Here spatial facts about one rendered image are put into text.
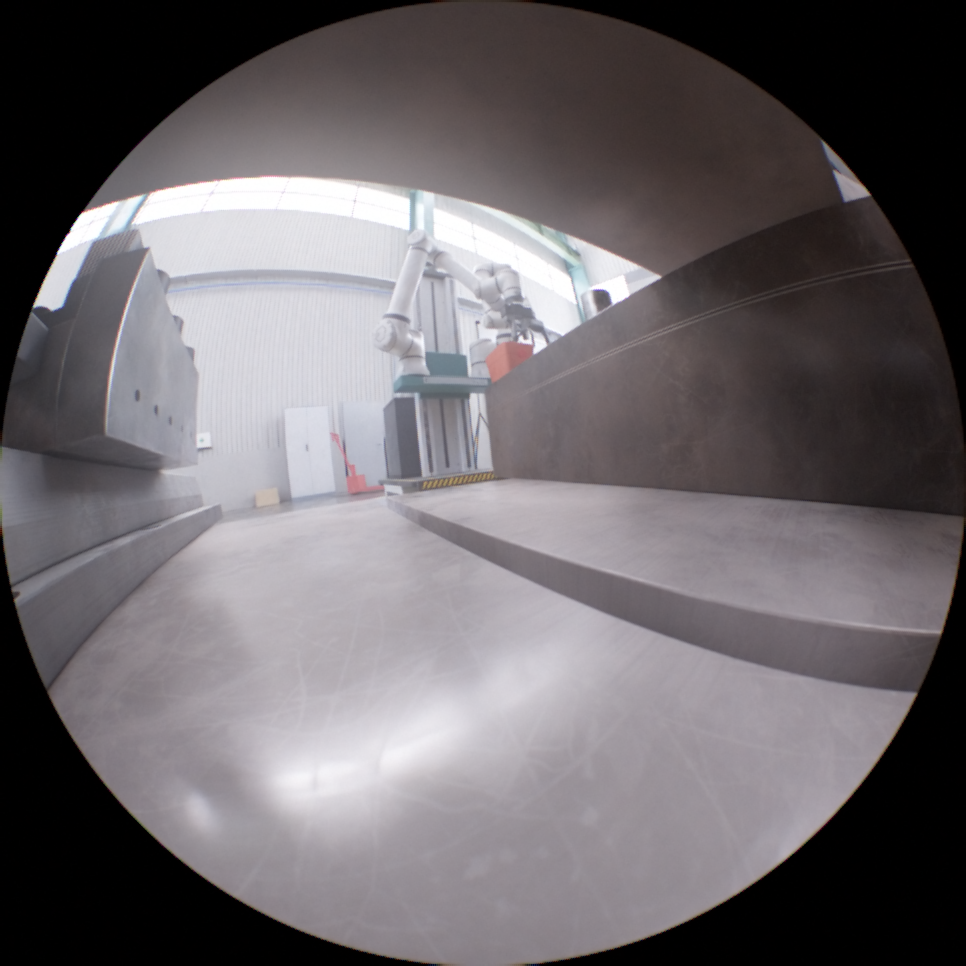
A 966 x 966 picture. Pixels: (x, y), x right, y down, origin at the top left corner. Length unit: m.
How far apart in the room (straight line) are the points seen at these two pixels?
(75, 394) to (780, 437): 0.78
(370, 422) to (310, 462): 1.90
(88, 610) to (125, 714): 0.14
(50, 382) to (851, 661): 0.61
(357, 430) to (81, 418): 6.96
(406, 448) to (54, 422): 1.74
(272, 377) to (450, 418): 5.91
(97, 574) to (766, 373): 0.75
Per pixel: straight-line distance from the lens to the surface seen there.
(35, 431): 0.43
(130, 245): 0.64
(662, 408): 0.54
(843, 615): 0.18
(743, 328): 0.48
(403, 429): 1.84
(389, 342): 1.47
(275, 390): 7.20
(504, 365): 1.08
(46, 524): 0.37
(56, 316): 0.58
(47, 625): 0.27
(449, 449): 1.82
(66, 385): 0.40
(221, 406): 7.27
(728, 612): 0.18
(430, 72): 0.46
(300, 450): 6.37
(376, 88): 0.47
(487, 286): 1.36
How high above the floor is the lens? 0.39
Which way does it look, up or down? 5 degrees down
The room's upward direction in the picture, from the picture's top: 6 degrees counter-clockwise
